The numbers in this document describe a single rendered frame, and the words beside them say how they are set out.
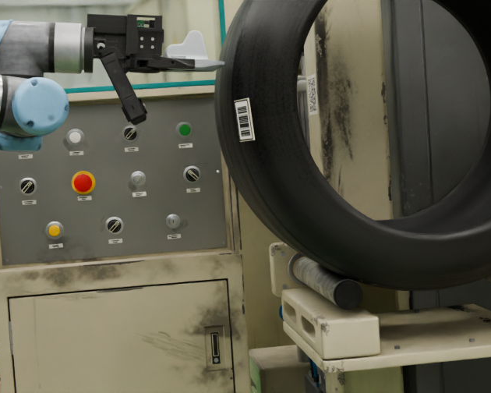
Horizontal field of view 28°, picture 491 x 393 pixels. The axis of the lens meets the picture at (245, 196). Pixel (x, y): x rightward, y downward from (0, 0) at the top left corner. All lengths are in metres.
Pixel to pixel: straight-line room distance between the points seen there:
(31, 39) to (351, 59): 0.64
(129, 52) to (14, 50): 0.17
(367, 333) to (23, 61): 0.65
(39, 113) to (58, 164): 0.86
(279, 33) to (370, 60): 0.47
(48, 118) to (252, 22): 0.33
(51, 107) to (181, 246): 0.92
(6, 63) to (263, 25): 0.38
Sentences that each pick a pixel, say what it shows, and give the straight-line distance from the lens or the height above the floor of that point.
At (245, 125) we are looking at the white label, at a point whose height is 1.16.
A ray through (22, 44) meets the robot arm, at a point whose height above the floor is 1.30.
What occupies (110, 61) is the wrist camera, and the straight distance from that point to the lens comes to 1.49.
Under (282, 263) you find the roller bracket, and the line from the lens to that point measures 1.79.
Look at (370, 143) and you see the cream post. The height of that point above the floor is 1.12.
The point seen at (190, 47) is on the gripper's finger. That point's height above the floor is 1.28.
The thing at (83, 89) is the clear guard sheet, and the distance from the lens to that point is 2.16.
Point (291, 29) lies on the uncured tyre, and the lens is 1.41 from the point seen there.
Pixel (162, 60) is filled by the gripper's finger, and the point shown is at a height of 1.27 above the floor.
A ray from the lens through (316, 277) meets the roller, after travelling 1.59.
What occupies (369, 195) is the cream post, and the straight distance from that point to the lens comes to 1.85.
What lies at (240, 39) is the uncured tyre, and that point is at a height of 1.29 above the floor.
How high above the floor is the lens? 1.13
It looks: 3 degrees down
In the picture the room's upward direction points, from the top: 4 degrees counter-clockwise
